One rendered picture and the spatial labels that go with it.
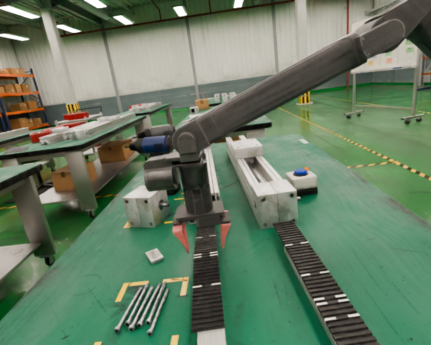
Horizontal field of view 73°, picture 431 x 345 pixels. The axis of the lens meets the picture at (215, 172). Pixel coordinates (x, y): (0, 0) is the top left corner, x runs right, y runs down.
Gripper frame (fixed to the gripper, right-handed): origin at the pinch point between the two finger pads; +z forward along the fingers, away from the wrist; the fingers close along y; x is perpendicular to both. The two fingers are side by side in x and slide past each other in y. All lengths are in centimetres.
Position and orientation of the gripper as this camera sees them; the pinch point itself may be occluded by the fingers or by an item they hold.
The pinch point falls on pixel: (205, 246)
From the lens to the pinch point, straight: 66.8
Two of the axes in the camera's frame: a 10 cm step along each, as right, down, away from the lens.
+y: -9.9, 1.3, -0.2
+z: 1.2, 9.5, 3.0
